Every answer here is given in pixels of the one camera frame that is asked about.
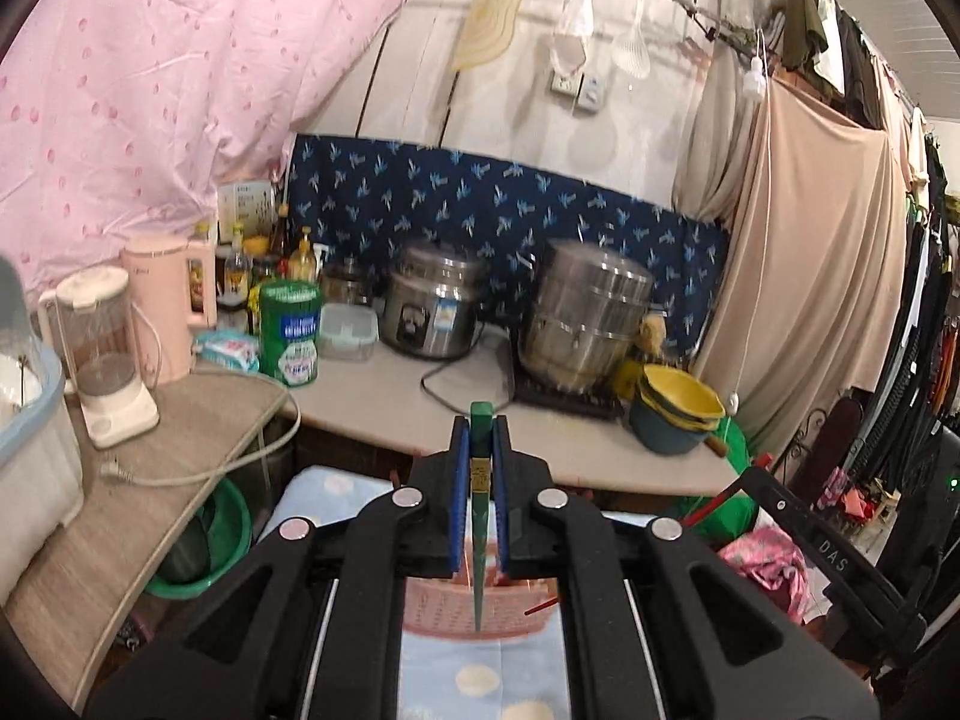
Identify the green chopstick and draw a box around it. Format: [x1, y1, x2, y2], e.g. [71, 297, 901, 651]
[470, 401, 494, 632]

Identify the red chopstick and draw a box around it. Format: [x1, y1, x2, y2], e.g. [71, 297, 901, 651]
[680, 454, 775, 528]

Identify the black induction cooktop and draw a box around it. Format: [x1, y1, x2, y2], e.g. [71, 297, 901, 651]
[512, 359, 625, 421]

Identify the pink floral cloth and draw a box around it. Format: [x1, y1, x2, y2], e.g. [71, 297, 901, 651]
[719, 525, 811, 624]

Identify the pink perforated utensil basket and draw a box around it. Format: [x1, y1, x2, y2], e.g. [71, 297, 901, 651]
[400, 575, 562, 642]

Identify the dark blue bowl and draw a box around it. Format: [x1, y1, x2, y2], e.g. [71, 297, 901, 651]
[628, 400, 719, 457]

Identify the stainless rice cooker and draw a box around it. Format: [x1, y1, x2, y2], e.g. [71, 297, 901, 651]
[379, 239, 487, 362]

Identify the green bag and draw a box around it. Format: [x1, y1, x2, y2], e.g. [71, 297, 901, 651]
[675, 418, 758, 546]

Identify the large stainless steamer pot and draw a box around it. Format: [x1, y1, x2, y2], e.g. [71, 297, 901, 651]
[519, 239, 654, 395]

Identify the clear food container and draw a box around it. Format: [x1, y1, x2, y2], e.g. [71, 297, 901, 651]
[317, 302, 379, 361]

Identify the yellow bowl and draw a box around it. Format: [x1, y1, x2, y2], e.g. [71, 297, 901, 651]
[638, 364, 727, 431]

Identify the blue planet-print tablecloth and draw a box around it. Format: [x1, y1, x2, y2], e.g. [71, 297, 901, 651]
[257, 463, 576, 720]

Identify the green tin can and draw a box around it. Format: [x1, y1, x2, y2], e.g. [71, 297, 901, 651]
[259, 280, 322, 387]

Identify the oil bottle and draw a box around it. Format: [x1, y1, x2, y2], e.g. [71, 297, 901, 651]
[288, 226, 319, 283]

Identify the green plastic basin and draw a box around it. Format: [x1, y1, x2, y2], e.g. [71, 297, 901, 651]
[145, 479, 252, 601]

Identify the wet wipes packet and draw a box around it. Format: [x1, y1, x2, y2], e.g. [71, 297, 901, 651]
[194, 330, 260, 374]

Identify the navy floral backsplash cloth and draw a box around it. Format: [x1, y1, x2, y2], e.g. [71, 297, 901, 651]
[288, 135, 729, 355]

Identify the beige hanging curtain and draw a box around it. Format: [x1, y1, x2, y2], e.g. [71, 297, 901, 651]
[695, 80, 907, 454]

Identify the pink electric kettle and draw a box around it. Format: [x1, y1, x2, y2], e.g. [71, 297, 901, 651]
[121, 234, 217, 387]

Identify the white blender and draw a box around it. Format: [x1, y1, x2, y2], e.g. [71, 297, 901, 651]
[37, 265, 160, 450]

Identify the white dish rack box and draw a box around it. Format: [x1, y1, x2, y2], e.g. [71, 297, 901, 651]
[0, 262, 85, 596]

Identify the wooden cutting board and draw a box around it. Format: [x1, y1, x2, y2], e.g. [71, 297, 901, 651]
[451, 0, 523, 73]

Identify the pink dotted curtain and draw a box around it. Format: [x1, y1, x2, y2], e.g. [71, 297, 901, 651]
[2, 0, 405, 293]

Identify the white power cable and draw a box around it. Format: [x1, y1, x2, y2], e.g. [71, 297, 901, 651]
[97, 365, 303, 491]

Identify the wall power socket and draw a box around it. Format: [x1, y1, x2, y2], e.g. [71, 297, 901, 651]
[548, 70, 608, 115]

